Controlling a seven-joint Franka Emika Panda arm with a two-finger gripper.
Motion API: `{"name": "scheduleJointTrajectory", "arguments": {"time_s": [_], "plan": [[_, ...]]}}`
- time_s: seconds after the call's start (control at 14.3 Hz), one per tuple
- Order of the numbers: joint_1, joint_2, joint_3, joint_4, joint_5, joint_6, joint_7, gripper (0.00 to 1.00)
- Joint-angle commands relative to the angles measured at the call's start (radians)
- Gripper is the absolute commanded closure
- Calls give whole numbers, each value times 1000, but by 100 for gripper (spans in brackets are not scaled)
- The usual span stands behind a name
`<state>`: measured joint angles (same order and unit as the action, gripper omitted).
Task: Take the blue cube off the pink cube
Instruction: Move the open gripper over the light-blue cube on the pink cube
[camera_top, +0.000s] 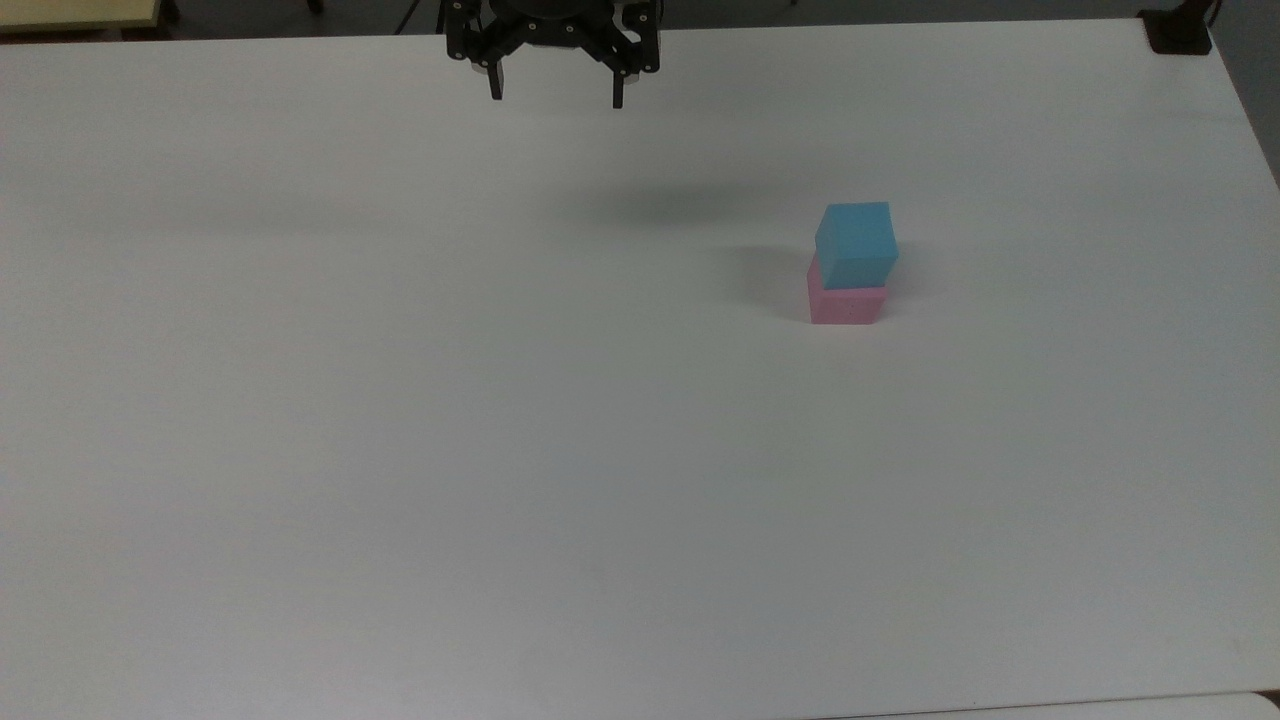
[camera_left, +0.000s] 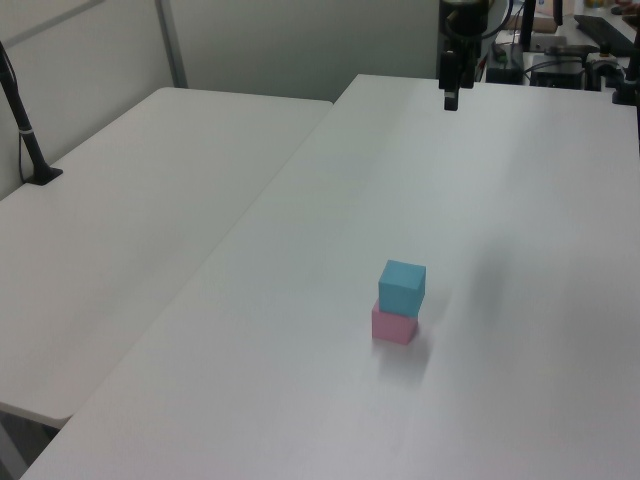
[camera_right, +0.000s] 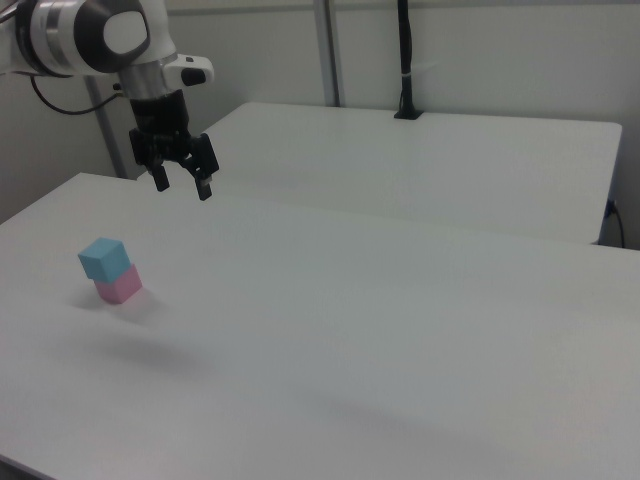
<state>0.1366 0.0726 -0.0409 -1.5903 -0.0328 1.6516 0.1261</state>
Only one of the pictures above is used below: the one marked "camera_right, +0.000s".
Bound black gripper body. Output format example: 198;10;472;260
128;92;197;168

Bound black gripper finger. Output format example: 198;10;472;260
147;158;172;193
180;132;222;203

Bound blue cube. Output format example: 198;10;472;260
77;237;126;281

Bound pink cube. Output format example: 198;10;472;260
93;264;144;305

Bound white background table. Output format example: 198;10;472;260
135;101;624;246

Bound black pole with base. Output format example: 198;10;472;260
393;0;425;121

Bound grey metal frame post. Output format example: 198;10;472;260
83;75;127;179

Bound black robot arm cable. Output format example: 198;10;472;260
28;73;124;116

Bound grey metal wall post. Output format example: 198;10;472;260
313;0;347;108

